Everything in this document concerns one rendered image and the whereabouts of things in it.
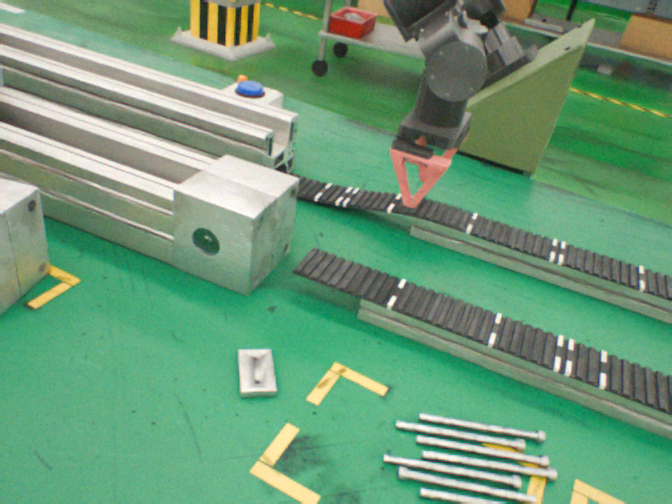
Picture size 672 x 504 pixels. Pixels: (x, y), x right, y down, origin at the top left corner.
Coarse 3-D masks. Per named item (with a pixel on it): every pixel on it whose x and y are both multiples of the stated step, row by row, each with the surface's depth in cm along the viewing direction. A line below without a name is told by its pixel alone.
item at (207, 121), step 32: (0, 32) 91; (32, 64) 82; (64, 64) 89; (96, 64) 87; (128, 64) 87; (32, 96) 86; (64, 96) 83; (96, 96) 82; (128, 96) 78; (160, 96) 79; (192, 96) 83; (224, 96) 82; (128, 128) 82; (160, 128) 79; (192, 128) 78; (224, 128) 75; (256, 128) 75; (288, 128) 79; (256, 160) 75; (288, 160) 83
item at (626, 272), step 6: (618, 264) 70; (624, 264) 70; (630, 264) 70; (618, 270) 69; (624, 270) 69; (630, 270) 69; (618, 276) 68; (624, 276) 68; (630, 276) 68; (618, 282) 67; (624, 282) 67; (630, 282) 67; (630, 288) 67; (636, 288) 67
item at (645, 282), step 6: (636, 270) 70; (642, 270) 69; (648, 270) 70; (636, 276) 69; (642, 276) 68; (648, 276) 69; (636, 282) 68; (642, 282) 67; (648, 282) 68; (654, 282) 68; (642, 288) 66; (648, 288) 67; (654, 288) 67; (654, 294) 66
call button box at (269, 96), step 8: (232, 88) 92; (264, 88) 94; (240, 96) 90; (248, 96) 89; (256, 96) 90; (264, 96) 91; (272, 96) 92; (280, 96) 93; (272, 104) 91; (280, 104) 94
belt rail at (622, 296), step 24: (432, 240) 74; (456, 240) 74; (480, 240) 72; (504, 264) 72; (528, 264) 71; (552, 264) 70; (576, 288) 70; (600, 288) 69; (624, 288) 68; (648, 312) 68
